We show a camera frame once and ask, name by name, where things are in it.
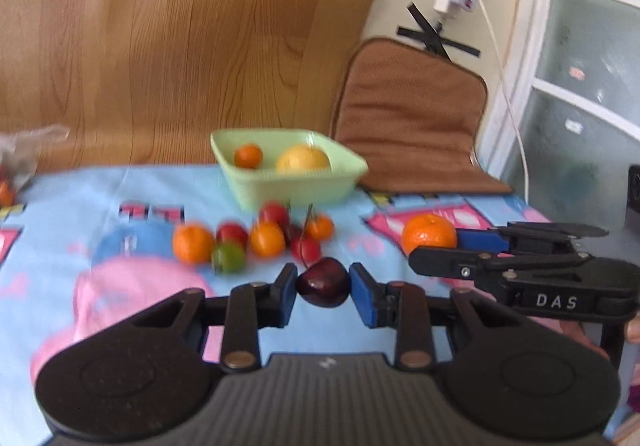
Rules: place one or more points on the clear plastic bag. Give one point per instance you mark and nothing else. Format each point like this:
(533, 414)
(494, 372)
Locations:
(30, 151)

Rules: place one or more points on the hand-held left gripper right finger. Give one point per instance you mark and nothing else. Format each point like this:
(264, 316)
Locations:
(362, 296)

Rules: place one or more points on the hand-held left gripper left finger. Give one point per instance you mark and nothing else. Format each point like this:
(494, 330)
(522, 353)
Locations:
(287, 296)

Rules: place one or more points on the small orange tomato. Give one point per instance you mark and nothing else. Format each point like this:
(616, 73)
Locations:
(320, 227)
(267, 240)

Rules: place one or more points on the green plastic basket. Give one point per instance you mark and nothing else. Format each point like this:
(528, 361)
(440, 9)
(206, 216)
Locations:
(280, 188)

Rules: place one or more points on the printed blanket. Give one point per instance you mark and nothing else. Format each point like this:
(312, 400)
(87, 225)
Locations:
(125, 296)

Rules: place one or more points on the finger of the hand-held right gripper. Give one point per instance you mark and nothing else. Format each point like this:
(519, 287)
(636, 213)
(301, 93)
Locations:
(480, 240)
(445, 262)

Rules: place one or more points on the green cherry tomato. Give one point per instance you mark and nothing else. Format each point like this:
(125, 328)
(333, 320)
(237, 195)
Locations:
(228, 258)

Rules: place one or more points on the person's right hand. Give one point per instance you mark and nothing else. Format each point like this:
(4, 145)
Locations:
(633, 330)

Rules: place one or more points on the wood-pattern vinyl sheet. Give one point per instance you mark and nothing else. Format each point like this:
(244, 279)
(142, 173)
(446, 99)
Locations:
(175, 41)

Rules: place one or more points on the tangerine with stem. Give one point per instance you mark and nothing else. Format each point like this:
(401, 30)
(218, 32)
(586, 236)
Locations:
(249, 157)

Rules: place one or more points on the brown seat cushion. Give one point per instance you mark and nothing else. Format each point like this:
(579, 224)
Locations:
(405, 126)

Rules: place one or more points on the large yellow orange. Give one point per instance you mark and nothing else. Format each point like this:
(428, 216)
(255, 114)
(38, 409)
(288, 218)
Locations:
(302, 160)

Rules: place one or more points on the small bagged tangerine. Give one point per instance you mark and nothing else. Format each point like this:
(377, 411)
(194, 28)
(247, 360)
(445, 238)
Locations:
(6, 193)

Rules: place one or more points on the red cherry tomato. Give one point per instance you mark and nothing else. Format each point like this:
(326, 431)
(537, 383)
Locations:
(274, 214)
(232, 233)

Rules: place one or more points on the black device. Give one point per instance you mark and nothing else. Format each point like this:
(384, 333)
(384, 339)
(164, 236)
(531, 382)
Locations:
(634, 188)

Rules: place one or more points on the white framed glass door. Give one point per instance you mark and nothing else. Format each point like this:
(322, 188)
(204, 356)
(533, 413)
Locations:
(537, 26)

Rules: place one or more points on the black tape strip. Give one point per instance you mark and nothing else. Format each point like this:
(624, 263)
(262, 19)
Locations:
(460, 48)
(422, 26)

